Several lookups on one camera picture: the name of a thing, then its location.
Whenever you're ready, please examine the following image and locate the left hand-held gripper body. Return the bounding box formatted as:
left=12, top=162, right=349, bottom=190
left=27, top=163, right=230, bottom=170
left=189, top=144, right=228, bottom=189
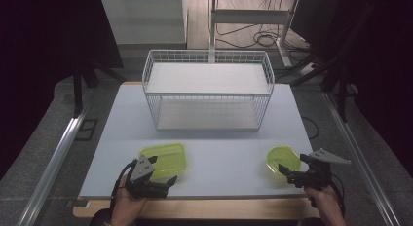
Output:
left=125, top=154, right=170, bottom=200

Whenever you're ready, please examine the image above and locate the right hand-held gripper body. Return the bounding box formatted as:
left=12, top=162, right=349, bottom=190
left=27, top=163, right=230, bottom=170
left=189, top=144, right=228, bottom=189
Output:
left=286, top=148, right=352, bottom=192

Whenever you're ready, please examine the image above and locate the octagonal green plastic container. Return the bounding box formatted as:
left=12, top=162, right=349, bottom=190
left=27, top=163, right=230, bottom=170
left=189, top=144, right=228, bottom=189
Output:
left=266, top=145, right=302, bottom=178

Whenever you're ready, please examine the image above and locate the rectangular green plastic container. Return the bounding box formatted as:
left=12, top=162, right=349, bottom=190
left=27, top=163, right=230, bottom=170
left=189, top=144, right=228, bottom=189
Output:
left=139, top=142, right=189, bottom=183

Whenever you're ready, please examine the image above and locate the white wire shelf rack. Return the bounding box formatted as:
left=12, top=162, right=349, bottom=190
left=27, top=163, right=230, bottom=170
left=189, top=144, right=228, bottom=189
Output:
left=141, top=49, right=276, bottom=132

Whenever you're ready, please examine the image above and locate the person's right hand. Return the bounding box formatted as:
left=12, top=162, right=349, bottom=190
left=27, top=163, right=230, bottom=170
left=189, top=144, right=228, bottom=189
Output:
left=304, top=183, right=342, bottom=218

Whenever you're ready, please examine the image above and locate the person's left hand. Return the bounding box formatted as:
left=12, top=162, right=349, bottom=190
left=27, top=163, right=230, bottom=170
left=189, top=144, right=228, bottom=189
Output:
left=111, top=183, right=147, bottom=226

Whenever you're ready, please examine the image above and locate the black metal stand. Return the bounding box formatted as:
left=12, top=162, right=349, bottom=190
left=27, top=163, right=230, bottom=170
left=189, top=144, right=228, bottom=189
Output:
left=72, top=55, right=129, bottom=119
left=276, top=1, right=359, bottom=124

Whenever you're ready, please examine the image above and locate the white power strip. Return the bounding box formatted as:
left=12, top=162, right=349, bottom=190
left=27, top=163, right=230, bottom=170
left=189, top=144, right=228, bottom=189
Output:
left=298, top=61, right=317, bottom=77

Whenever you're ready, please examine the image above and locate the black curtain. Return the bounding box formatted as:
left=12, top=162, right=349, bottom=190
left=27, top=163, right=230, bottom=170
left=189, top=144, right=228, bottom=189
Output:
left=0, top=0, right=125, bottom=182
left=290, top=0, right=413, bottom=179

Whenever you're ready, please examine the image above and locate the white cabinet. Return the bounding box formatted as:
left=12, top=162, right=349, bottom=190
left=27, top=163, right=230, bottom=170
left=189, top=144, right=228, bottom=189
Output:
left=100, top=0, right=190, bottom=46

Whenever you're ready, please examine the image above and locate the right hand-held gripper cable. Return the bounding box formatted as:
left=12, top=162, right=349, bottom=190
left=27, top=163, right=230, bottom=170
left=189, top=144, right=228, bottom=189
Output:
left=329, top=172, right=346, bottom=218

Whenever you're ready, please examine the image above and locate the hand-held gripper cable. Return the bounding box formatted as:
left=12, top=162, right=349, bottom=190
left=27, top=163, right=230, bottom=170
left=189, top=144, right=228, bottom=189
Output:
left=109, top=159, right=138, bottom=220
left=329, top=172, right=346, bottom=218

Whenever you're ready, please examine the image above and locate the black looped floor cable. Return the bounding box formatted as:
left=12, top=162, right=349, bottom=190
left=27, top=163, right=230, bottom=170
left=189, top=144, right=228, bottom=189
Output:
left=301, top=116, right=320, bottom=141

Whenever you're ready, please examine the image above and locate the left hand-held gripper cable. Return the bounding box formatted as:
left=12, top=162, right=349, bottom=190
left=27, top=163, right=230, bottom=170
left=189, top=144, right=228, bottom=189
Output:
left=109, top=159, right=138, bottom=220

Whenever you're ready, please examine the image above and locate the aluminium rail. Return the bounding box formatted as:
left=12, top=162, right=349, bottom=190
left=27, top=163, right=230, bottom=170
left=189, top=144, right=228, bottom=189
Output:
left=16, top=89, right=95, bottom=226
left=321, top=91, right=402, bottom=226

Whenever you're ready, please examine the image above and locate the tangle of black floor cables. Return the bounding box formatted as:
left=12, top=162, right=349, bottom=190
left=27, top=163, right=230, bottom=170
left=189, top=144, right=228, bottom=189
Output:
left=215, top=0, right=311, bottom=53

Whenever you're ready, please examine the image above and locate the white metal desk frame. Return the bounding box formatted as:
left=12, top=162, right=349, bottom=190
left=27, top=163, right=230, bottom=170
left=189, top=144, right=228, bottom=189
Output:
left=208, top=0, right=300, bottom=68

